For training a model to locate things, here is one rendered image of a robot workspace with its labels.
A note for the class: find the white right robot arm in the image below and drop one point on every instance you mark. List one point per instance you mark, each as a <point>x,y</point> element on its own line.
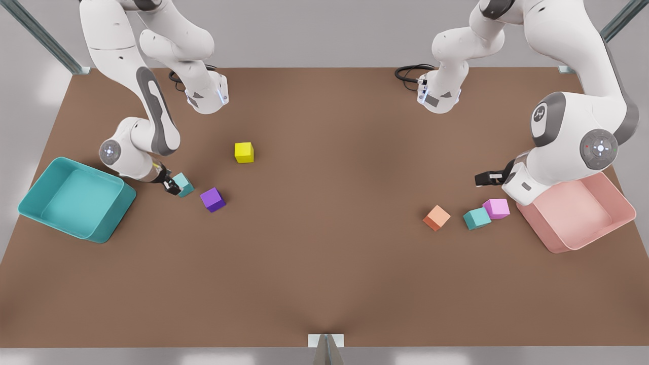
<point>121,61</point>

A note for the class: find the orange cube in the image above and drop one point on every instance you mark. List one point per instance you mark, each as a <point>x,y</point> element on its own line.
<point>436,218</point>

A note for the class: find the yellow cube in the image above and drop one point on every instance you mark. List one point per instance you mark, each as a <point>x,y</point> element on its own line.
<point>244,152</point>

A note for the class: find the teal blue cube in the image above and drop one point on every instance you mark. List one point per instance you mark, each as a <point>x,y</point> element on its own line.
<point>184,184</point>
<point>476,218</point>

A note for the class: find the teal plastic bin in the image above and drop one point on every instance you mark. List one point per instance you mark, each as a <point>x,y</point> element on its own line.
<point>76,200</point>

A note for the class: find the pink cube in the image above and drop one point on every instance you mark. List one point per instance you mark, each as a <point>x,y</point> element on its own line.
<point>497,208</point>

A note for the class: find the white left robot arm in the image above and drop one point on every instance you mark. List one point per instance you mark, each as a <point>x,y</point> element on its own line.
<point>416,137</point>

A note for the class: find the purple cube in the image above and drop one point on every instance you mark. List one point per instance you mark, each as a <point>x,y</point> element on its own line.
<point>212,199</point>

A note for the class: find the silver frame post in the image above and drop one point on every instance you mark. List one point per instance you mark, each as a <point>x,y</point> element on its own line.
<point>40,35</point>
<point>616,23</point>
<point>325,350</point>

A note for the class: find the pink plastic bin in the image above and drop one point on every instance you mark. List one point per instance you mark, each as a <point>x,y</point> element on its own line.
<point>578,215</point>

